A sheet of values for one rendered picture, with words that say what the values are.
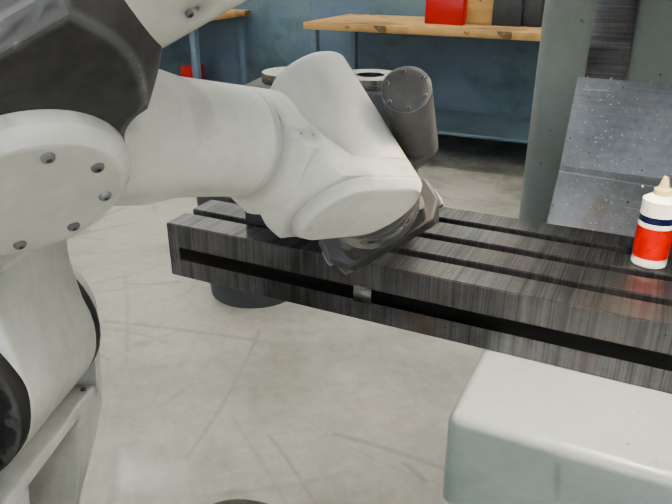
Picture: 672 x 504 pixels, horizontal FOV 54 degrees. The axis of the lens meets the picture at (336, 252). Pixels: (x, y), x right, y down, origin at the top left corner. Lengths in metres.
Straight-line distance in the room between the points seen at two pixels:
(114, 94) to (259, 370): 2.11
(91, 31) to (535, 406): 0.60
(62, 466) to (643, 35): 0.98
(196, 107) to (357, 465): 1.67
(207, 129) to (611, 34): 0.89
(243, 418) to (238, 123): 1.81
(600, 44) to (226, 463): 1.43
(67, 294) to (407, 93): 0.31
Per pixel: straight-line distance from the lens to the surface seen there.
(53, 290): 0.56
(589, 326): 0.76
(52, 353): 0.56
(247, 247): 0.88
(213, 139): 0.35
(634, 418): 0.74
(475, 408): 0.71
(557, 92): 1.18
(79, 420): 0.67
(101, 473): 2.04
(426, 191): 0.64
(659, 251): 0.86
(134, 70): 0.24
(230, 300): 2.73
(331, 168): 0.39
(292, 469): 1.95
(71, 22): 0.22
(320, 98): 0.46
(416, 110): 0.45
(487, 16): 4.64
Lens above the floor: 1.31
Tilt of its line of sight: 24 degrees down
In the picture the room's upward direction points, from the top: straight up
